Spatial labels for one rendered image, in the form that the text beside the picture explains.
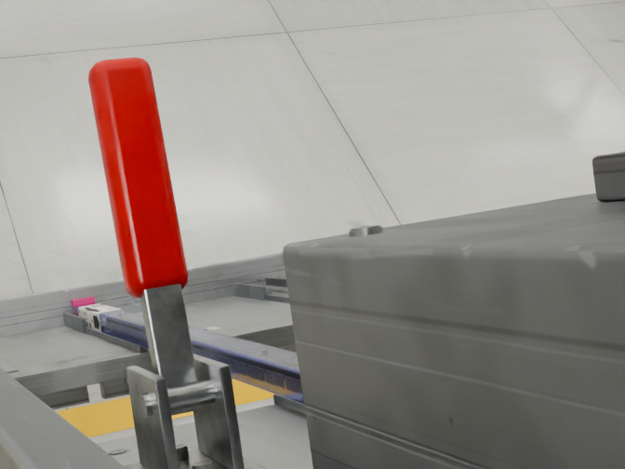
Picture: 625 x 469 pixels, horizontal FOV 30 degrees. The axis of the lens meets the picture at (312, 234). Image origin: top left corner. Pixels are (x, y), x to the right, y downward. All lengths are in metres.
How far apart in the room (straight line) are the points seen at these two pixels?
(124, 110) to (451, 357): 0.16
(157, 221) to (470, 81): 1.97
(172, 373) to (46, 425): 0.06
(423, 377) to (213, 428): 0.14
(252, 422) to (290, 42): 1.90
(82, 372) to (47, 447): 0.24
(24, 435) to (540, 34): 2.17
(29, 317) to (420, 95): 1.53
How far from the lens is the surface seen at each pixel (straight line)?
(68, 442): 0.31
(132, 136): 0.30
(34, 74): 2.08
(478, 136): 2.13
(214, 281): 0.76
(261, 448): 0.32
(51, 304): 0.73
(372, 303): 0.18
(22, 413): 0.37
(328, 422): 0.20
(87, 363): 0.55
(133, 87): 0.30
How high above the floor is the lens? 1.28
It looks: 44 degrees down
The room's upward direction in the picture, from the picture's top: 14 degrees clockwise
